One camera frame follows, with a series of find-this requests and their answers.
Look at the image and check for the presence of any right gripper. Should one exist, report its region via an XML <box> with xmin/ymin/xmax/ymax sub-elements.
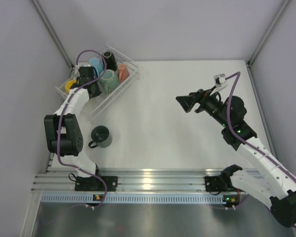
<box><xmin>177</xmin><ymin>85</ymin><xmax>230</xmax><ymax>128</ymax></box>

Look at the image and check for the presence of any small pink cup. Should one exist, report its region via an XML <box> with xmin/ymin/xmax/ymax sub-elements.
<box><xmin>117</xmin><ymin>63</ymin><xmax>130</xmax><ymax>83</ymax></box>

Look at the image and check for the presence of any teal speckled ceramic mug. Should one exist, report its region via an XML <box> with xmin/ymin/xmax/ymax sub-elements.
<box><xmin>99</xmin><ymin>70</ymin><xmax>119</xmax><ymax>95</ymax></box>

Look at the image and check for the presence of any black mug white inside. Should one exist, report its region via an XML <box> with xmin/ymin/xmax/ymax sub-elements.
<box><xmin>102</xmin><ymin>50</ymin><xmax>117</xmax><ymax>72</ymax></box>

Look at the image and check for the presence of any dark green mug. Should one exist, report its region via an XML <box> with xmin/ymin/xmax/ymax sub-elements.
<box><xmin>88</xmin><ymin>125</ymin><xmax>112</xmax><ymax>148</ymax></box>

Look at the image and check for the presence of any light blue cup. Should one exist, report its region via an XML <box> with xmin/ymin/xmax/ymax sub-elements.
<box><xmin>89</xmin><ymin>57</ymin><xmax>104</xmax><ymax>76</ymax></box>

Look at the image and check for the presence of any yellow enamel mug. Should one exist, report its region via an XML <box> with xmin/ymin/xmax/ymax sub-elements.
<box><xmin>65</xmin><ymin>79</ymin><xmax>76</xmax><ymax>95</ymax></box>

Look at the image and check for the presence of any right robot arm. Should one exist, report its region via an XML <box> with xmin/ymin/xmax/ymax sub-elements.
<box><xmin>176</xmin><ymin>89</ymin><xmax>296</xmax><ymax>228</ymax></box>

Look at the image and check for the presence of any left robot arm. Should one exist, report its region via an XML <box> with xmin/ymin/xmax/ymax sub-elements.
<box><xmin>44</xmin><ymin>65</ymin><xmax>108</xmax><ymax>192</ymax></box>

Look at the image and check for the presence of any clear acrylic dish rack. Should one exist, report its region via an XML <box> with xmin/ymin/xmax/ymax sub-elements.
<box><xmin>52</xmin><ymin>49</ymin><xmax>132</xmax><ymax>119</ymax></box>

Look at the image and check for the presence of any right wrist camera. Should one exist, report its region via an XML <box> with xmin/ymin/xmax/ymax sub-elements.
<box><xmin>214</xmin><ymin>74</ymin><xmax>228</xmax><ymax>90</ymax></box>

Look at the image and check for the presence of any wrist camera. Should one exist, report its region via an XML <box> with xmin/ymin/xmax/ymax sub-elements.
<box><xmin>77</xmin><ymin>64</ymin><xmax>91</xmax><ymax>71</ymax></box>
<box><xmin>214</xmin><ymin>74</ymin><xmax>228</xmax><ymax>90</ymax></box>

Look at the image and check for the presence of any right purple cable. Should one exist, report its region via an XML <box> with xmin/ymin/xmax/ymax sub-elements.
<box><xmin>224</xmin><ymin>71</ymin><xmax>296</xmax><ymax>229</ymax></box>

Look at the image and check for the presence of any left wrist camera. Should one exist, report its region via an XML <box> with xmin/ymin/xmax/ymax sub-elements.
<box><xmin>77</xmin><ymin>64</ymin><xmax>91</xmax><ymax>71</ymax></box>

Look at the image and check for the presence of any aluminium mounting rail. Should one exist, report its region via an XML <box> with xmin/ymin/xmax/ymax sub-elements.
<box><xmin>31</xmin><ymin>168</ymin><xmax>221</xmax><ymax>193</ymax></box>

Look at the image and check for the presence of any perforated cable tray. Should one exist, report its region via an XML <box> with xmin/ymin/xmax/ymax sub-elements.
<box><xmin>41</xmin><ymin>194</ymin><xmax>230</xmax><ymax>204</ymax></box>

